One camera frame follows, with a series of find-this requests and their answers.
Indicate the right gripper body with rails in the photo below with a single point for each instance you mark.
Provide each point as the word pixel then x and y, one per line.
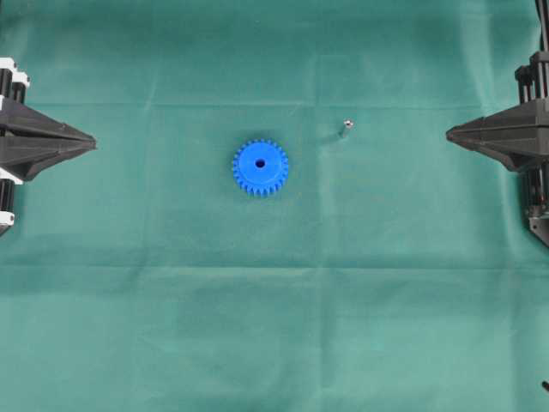
pixel 532 81

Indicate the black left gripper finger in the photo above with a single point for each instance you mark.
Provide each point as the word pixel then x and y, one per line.
pixel 26 157
pixel 25 121

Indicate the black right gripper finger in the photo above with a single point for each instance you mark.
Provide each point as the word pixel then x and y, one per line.
pixel 513 159
pixel 522 120

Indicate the blue plastic gear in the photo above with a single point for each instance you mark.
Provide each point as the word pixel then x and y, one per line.
pixel 260 168

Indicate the green table cloth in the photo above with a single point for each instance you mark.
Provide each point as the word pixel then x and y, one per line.
pixel 393 271

